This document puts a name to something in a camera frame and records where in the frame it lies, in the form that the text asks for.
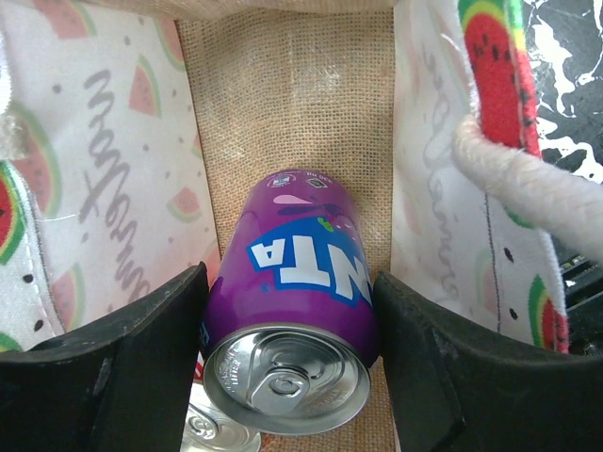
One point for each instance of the watermelon print canvas bag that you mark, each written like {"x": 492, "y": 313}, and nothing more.
{"x": 467, "y": 133}

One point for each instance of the red cola can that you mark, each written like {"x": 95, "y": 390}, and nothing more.
{"x": 207, "y": 428}

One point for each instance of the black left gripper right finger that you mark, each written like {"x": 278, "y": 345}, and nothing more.
{"x": 457, "y": 386}

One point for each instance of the purple soda can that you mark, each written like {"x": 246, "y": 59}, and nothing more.
{"x": 289, "y": 330}

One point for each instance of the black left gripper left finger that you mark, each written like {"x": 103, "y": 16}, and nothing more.
{"x": 119, "y": 383}

